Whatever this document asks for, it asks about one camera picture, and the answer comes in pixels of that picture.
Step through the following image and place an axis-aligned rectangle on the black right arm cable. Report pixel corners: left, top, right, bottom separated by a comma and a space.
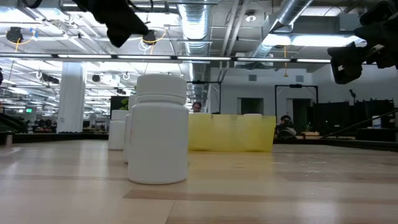
320, 108, 398, 140

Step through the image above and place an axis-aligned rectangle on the yellow hanging cord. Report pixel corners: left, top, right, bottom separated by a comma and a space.
282, 45, 289, 78

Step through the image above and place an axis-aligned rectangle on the yellow translucent plastic basket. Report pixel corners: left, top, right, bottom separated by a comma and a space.
187, 113, 277, 153

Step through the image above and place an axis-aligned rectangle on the bright rectangular ceiling light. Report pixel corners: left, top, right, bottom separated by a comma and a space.
262, 33, 368, 48

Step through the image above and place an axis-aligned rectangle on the silver ceiling air duct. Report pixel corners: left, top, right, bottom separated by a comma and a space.
248, 0, 314, 60
177, 2, 213, 105

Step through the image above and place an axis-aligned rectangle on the white plastic pill bottle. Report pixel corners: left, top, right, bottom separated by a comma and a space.
123, 94, 138, 164
108, 109, 130, 151
127, 73, 189, 185

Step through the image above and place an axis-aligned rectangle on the black room partition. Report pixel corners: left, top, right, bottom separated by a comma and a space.
312, 98, 398, 139

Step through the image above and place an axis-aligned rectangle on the black display panel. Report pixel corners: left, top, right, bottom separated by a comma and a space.
110, 95, 130, 119

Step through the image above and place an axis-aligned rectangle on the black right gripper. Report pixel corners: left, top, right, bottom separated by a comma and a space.
328, 1, 398, 85

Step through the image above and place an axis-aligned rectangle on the long ceiling light strip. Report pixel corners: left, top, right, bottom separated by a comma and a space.
0, 52, 332, 64

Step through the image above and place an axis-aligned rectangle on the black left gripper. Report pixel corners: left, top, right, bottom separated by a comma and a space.
73, 0, 149, 48

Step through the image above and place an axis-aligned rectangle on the white building pillar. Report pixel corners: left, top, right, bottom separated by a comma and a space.
57, 61, 87, 134

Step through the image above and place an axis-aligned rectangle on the small plant in planter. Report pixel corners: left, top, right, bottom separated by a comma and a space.
300, 123, 321, 138

